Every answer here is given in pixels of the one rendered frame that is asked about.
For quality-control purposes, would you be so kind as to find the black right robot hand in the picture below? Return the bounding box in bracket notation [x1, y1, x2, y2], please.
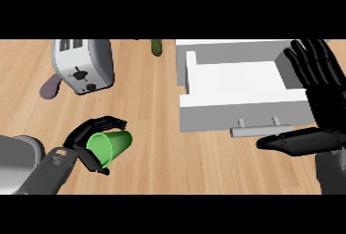
[256, 38, 346, 157]

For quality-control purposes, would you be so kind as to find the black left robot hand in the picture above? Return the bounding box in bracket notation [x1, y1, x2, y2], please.
[62, 115, 129, 176]

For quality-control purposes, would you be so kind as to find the green plastic cup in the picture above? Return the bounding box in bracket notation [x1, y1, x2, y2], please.
[86, 130, 133, 169]

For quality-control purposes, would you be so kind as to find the white open drawer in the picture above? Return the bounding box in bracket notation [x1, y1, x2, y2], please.
[179, 50, 318, 133]

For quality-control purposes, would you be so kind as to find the purple eggplant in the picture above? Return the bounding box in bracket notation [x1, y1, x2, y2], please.
[40, 72, 64, 101]

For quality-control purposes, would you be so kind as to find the silver toaster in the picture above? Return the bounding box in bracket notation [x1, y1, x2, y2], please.
[50, 39, 115, 96]

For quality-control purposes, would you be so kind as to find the grey cabinet body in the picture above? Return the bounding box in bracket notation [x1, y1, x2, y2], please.
[175, 39, 305, 90]

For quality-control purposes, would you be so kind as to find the green cucumber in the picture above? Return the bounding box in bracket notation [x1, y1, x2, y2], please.
[149, 39, 164, 58]

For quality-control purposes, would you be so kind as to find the grey drawer handle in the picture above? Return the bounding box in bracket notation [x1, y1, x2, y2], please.
[229, 117, 294, 139]

